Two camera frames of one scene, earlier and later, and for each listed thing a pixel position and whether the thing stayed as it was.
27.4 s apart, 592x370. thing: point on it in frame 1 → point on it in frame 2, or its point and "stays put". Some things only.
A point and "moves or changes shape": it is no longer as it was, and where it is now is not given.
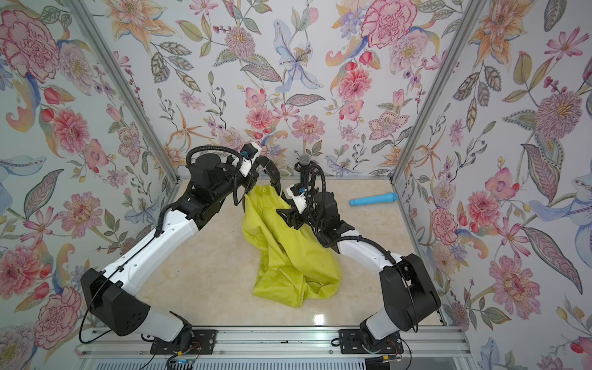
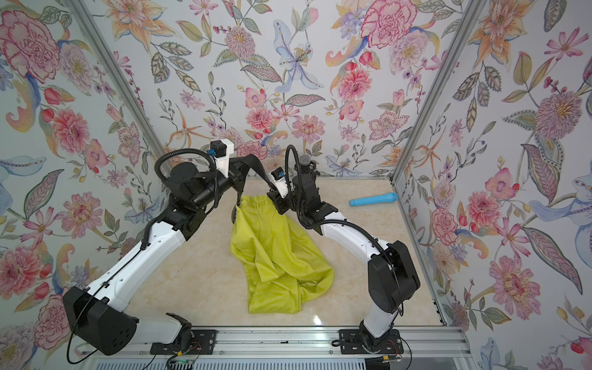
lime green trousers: x=296 y=266 moves or changes shape
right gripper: x=294 y=218 → x=281 y=202
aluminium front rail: x=433 y=342 stays put
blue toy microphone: x=388 y=196 stays put
